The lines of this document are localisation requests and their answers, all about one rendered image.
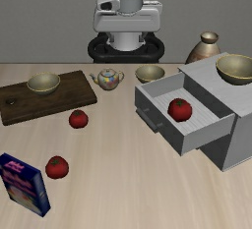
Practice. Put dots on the red tomato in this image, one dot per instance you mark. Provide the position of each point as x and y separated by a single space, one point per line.
179 110
57 167
78 119

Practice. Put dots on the floral white teapot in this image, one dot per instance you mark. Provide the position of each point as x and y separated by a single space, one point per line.
108 79

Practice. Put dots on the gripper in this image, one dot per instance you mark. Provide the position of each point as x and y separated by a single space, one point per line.
128 21

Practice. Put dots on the brown beige vase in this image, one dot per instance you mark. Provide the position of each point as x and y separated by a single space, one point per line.
203 52

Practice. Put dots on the grey cabinet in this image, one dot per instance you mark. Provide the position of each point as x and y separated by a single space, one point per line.
211 80

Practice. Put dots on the beige bowl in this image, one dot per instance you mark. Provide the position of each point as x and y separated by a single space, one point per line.
43 83
149 73
234 69

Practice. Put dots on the dark brown wooden board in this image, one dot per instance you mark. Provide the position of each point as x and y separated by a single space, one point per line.
70 93

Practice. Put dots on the blue carton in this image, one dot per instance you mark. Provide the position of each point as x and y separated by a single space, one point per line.
24 185

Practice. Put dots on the grey open drawer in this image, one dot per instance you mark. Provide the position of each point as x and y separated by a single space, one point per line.
197 131

